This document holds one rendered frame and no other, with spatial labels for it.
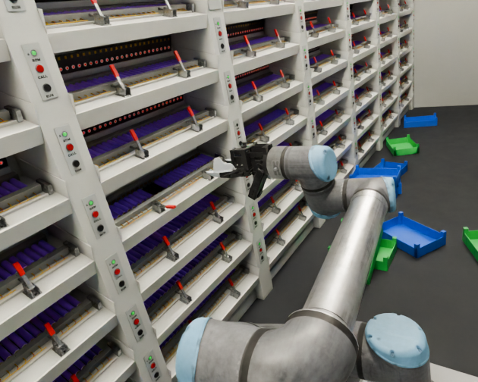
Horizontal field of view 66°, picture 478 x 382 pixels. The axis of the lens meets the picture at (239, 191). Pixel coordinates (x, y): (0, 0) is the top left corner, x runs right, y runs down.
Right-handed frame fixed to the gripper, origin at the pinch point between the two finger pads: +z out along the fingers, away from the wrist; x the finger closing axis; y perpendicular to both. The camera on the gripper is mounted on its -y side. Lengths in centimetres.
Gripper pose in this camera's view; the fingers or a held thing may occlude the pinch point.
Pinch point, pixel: (218, 168)
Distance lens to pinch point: 115.0
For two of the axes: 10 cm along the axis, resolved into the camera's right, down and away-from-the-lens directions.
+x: -5.5, 4.2, -7.2
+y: -2.1, -9.0, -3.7
